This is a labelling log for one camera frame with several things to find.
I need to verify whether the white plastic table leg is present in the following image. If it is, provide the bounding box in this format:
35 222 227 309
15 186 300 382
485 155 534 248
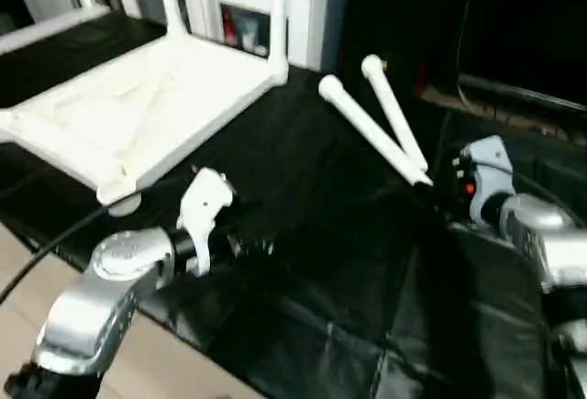
268 0 292 84
153 0 190 48
316 74 435 188
360 53 430 176

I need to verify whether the white plastic table top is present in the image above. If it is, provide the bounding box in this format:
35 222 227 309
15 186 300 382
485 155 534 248
0 32 291 209

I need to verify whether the black work mat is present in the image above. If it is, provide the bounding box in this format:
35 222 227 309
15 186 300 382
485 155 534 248
0 9 587 399

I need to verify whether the red bottle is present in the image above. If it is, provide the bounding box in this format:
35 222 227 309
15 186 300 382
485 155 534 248
222 9 238 44

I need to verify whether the white glass door cabinet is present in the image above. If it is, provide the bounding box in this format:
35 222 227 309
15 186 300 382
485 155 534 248
108 0 355 75

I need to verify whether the white side table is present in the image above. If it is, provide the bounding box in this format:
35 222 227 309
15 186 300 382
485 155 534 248
0 5 116 57

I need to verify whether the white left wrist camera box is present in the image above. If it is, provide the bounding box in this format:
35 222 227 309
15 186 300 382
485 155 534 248
175 167 236 277

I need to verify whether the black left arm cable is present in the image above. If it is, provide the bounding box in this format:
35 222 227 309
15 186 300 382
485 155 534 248
0 205 113 305

